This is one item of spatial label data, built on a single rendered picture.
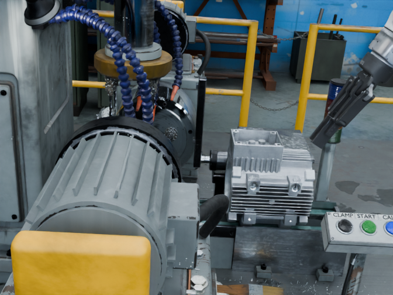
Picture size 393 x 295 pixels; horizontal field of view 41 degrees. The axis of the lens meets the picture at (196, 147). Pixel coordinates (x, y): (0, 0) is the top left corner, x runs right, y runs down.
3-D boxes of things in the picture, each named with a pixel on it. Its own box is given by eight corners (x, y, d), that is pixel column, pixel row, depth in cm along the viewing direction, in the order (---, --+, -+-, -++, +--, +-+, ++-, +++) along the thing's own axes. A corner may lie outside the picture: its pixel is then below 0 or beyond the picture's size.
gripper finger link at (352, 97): (372, 87, 118) (375, 88, 117) (341, 127, 121) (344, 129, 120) (358, 77, 118) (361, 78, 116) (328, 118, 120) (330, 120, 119)
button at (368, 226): (361, 236, 109) (364, 232, 108) (358, 223, 111) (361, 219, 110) (375, 236, 110) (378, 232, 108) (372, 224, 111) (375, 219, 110)
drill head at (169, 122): (106, 187, 150) (105, 103, 140) (124, 133, 188) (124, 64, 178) (193, 192, 151) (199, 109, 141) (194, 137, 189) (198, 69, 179)
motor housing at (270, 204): (227, 235, 130) (234, 165, 123) (222, 197, 148) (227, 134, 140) (307, 238, 131) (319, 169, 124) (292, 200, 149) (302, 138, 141)
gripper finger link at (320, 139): (340, 124, 122) (340, 126, 121) (320, 147, 124) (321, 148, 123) (330, 117, 121) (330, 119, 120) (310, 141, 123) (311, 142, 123)
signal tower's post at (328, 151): (309, 210, 169) (330, 83, 152) (304, 198, 176) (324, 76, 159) (333, 211, 169) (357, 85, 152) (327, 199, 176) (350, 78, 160)
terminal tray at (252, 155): (231, 171, 128) (234, 144, 125) (228, 154, 138) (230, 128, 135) (280, 174, 129) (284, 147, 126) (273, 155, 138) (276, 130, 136)
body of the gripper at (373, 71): (364, 47, 120) (337, 79, 123) (376, 55, 112) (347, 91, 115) (389, 64, 121) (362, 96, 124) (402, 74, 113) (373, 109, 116)
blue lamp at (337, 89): (329, 100, 155) (332, 85, 153) (325, 94, 161) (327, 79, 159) (350, 102, 155) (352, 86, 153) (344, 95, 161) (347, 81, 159)
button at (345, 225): (337, 235, 109) (339, 230, 108) (335, 222, 111) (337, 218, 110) (351, 235, 109) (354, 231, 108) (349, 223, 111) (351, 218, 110)
